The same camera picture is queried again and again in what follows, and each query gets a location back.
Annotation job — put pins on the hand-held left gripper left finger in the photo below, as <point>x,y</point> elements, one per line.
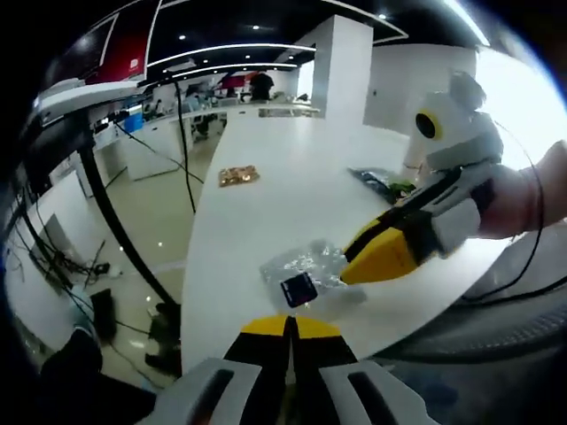
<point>248,376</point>

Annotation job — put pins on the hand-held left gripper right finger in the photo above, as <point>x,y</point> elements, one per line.
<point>336,380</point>

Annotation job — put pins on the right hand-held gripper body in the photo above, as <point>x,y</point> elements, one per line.
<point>452,128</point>

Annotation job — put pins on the silver sachet packet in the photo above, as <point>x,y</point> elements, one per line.
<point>305,270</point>

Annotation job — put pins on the blue storage box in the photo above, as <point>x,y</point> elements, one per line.
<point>133,124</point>

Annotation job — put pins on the person's right hand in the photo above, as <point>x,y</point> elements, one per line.
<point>522,195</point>

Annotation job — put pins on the green black sachet packet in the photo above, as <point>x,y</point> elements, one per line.
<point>381,183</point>

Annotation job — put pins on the grey mesh chair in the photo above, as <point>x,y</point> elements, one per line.
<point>487,319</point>

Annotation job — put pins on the black box on floor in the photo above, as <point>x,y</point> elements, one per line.
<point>103,316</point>

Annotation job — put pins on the gold foil packet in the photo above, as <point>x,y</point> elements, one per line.
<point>238,175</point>

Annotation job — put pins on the white standing desk black legs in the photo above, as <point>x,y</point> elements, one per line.
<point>111,190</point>

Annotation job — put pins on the monitor with red screen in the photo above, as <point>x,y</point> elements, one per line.
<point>106,40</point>

